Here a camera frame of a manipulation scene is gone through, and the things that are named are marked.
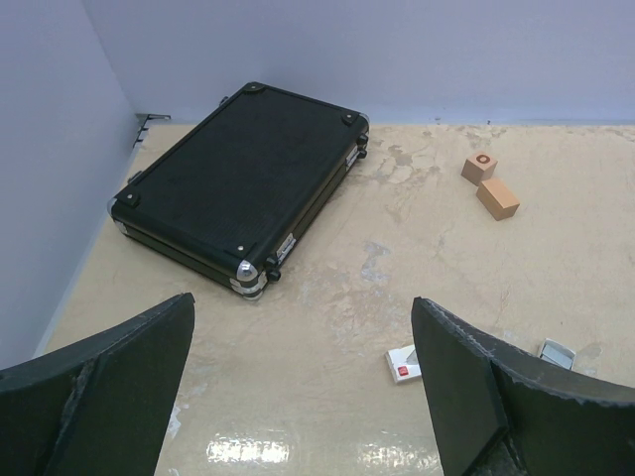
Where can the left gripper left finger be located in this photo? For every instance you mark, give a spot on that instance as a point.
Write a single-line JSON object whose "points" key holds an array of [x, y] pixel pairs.
{"points": [[102, 405]]}

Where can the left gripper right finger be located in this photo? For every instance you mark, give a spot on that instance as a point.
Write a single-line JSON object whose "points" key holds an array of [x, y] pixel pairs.
{"points": [[498, 410]]}

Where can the plain wooden block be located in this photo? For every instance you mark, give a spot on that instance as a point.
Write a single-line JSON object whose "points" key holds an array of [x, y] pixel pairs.
{"points": [[497, 198]]}

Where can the black hard case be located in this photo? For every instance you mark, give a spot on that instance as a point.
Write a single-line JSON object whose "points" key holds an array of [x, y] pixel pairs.
{"points": [[231, 198]]}

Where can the wooden cube with circle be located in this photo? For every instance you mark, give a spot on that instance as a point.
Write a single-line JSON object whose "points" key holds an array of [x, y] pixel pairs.
{"points": [[479, 167]]}

